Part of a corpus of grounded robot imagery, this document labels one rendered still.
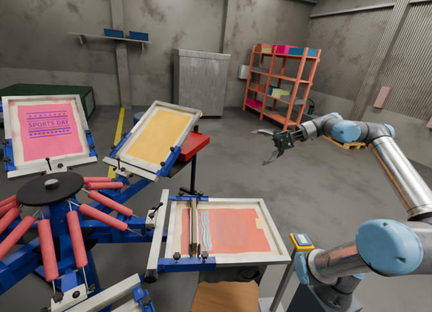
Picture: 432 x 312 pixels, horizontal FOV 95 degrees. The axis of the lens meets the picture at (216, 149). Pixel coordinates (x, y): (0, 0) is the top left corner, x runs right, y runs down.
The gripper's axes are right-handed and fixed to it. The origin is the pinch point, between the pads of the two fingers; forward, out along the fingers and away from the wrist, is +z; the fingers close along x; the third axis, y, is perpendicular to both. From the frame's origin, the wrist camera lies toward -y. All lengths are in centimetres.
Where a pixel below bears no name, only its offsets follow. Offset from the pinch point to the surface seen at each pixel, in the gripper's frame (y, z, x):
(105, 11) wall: -505, 214, -472
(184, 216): -62, 61, 37
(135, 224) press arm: -39, 86, 24
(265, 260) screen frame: -33, 13, 71
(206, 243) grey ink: -42, 47, 53
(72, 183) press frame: -28, 107, -15
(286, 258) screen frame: -37, 0, 76
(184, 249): -36, 60, 50
